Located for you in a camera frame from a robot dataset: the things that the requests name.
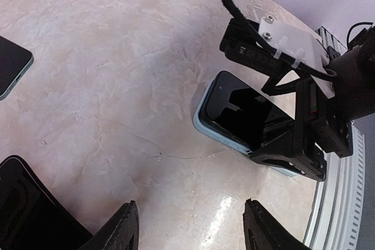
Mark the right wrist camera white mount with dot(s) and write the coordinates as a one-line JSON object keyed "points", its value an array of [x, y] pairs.
{"points": [[270, 45]]}

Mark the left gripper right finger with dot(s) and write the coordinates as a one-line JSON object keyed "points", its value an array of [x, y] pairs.
{"points": [[263, 231]]}

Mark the light blue phone case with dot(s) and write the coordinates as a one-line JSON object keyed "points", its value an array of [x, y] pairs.
{"points": [[277, 119]]}

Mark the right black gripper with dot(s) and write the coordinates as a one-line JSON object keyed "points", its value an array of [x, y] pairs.
{"points": [[319, 128]]}

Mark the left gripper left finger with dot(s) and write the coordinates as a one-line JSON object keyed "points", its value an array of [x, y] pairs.
{"points": [[121, 231]]}

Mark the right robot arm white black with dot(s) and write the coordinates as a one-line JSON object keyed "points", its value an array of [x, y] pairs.
{"points": [[323, 125]]}

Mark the black phone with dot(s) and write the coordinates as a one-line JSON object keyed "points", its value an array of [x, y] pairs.
{"points": [[235, 111], [15, 61]]}

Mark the front aluminium rail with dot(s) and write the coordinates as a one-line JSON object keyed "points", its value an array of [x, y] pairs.
{"points": [[337, 206]]}

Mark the black phone case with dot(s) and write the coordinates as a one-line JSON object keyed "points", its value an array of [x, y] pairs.
{"points": [[31, 217]]}

